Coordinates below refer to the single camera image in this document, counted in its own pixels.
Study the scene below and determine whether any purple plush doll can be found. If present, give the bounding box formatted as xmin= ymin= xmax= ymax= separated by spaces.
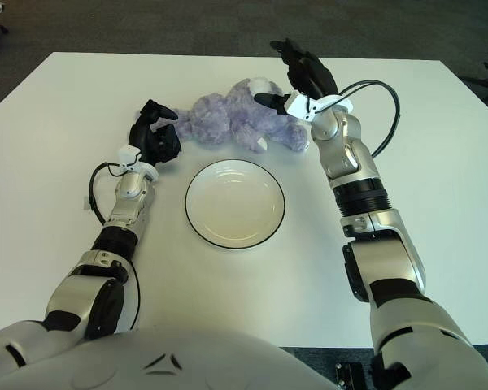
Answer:
xmin=174 ymin=76 xmax=312 ymax=154

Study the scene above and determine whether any grey robot torso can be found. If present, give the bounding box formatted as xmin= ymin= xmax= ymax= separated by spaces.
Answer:
xmin=0 ymin=327 xmax=334 ymax=390

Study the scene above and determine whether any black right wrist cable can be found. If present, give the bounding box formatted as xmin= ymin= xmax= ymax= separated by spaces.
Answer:
xmin=335 ymin=80 xmax=402 ymax=158

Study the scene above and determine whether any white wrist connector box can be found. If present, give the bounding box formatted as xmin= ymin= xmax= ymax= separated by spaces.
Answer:
xmin=117 ymin=145 xmax=142 ymax=168
xmin=285 ymin=92 xmax=353 ymax=122

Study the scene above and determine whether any black metal bracket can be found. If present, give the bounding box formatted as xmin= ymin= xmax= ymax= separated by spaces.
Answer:
xmin=335 ymin=361 xmax=365 ymax=390

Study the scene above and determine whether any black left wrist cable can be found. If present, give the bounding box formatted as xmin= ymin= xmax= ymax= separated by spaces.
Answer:
xmin=87 ymin=161 xmax=123 ymax=227

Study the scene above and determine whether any white right wrist connector box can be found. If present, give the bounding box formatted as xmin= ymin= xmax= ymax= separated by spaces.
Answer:
xmin=285 ymin=92 xmax=353 ymax=122

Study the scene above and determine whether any white plate with black rim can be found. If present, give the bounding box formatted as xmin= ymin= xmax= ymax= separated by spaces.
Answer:
xmin=185 ymin=160 xmax=288 ymax=252

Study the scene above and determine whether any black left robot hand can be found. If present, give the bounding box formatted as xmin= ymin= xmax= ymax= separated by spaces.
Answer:
xmin=129 ymin=99 xmax=183 ymax=166

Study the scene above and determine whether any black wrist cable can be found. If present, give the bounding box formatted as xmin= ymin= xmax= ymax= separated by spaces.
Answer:
xmin=335 ymin=80 xmax=402 ymax=158
xmin=87 ymin=161 xmax=123 ymax=227

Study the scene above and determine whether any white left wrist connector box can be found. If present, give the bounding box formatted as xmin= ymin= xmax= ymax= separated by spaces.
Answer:
xmin=117 ymin=145 xmax=142 ymax=168

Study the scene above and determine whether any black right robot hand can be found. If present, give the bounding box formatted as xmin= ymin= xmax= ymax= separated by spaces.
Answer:
xmin=255 ymin=38 xmax=338 ymax=115

